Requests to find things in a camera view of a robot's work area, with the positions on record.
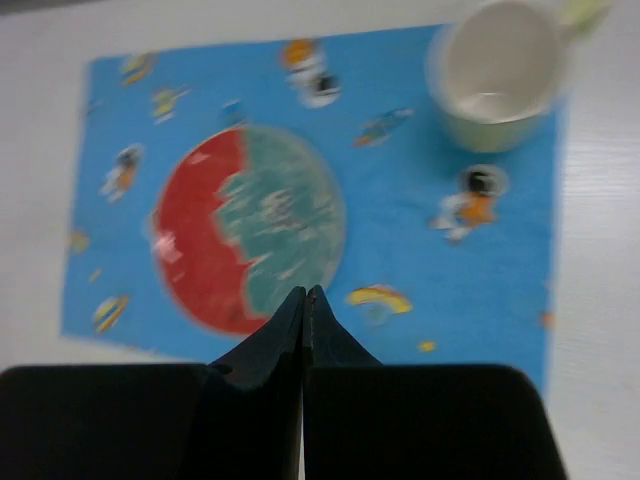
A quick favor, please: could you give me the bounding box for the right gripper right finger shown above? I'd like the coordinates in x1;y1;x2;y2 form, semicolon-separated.
302;287;567;479

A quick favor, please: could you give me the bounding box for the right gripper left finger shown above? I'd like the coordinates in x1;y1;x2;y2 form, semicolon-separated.
1;287;306;479

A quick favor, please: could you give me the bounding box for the blue astronaut print cloth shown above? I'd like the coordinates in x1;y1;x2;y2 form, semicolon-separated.
62;27;563;387

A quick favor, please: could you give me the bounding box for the red and teal plate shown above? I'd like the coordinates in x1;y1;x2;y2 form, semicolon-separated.
149;125;346;336

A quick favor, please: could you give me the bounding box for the pale yellow mug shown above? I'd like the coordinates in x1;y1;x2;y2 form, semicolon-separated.
425;1;612;153

